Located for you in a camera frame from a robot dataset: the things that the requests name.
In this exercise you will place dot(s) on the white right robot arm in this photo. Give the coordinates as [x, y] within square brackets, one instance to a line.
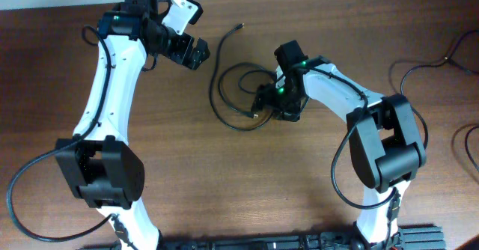
[386, 147]

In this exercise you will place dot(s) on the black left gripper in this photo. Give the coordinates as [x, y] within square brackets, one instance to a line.
[180, 55]

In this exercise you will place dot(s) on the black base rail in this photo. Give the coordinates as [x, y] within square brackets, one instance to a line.
[416, 238]

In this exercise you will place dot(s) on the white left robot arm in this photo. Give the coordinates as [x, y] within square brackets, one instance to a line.
[97, 163]

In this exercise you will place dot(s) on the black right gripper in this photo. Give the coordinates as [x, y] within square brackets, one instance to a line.
[266, 95]

